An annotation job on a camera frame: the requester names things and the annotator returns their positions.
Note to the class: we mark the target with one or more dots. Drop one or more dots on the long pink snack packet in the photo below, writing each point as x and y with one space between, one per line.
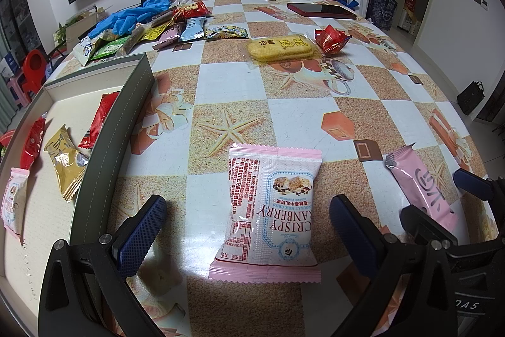
422 179

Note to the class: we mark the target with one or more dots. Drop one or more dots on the gold snack packet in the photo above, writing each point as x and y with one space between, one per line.
67 163

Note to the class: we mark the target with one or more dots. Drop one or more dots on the purple plastic stool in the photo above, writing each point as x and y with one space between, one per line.
15 90

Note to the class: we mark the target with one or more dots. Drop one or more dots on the yellow rice cracker packet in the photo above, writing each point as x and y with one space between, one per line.
284 48

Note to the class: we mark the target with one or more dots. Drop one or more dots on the red yellow paper bag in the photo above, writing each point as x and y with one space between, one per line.
410 3

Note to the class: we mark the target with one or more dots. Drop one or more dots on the brown cardboard box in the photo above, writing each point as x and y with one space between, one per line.
79 30

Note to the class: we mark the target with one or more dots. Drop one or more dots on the grey-green cardboard box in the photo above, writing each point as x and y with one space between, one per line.
134 84

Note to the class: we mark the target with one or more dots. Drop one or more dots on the crumpled red foil snack packet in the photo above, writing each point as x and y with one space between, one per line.
331 41

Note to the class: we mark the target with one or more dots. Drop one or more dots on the dark blue tote bag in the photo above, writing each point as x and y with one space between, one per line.
381 11

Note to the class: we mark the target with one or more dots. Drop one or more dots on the blue white carton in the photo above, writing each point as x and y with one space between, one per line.
8 65

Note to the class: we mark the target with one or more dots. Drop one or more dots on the pile of small snack packets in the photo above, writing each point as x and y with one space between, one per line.
165 33

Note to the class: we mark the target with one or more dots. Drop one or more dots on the white pink cranberry snack packet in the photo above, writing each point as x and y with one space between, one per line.
14 202
268 202

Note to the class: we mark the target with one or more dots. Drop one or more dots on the printed checkered tablecloth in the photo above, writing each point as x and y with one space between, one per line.
236 84

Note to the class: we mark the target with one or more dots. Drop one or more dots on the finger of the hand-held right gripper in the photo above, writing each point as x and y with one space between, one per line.
471 184
424 222

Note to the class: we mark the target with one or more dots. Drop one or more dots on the red plastic stool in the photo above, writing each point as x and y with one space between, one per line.
33 69

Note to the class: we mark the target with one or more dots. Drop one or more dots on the dark red phone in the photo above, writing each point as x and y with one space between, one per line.
321 10

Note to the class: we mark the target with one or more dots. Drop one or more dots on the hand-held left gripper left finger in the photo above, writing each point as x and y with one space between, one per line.
140 234

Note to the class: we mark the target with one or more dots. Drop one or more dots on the glass-door shelf cabinet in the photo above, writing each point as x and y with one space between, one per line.
17 17

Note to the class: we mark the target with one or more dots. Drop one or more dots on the blue rubber gloves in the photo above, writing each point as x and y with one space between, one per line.
130 15

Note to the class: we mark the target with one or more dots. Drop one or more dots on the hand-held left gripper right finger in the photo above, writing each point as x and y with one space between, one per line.
355 238

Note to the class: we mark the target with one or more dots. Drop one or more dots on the white paper bag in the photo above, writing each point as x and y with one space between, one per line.
360 1

